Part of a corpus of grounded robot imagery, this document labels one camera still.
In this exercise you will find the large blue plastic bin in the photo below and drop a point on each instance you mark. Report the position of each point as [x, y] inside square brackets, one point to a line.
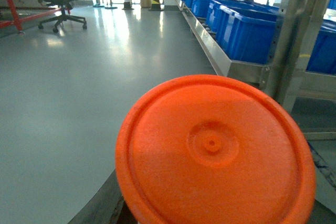
[245, 34]

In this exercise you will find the red metal frame table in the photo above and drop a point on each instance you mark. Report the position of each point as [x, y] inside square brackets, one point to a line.
[11, 6]

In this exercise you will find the red white traffic cone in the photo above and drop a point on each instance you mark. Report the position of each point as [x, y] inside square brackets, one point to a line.
[127, 5]

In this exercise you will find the orange cylindrical capacitor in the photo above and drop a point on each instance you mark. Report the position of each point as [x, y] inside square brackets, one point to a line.
[211, 149]

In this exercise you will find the stainless steel roller rack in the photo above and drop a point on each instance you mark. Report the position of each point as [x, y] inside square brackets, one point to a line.
[287, 52]

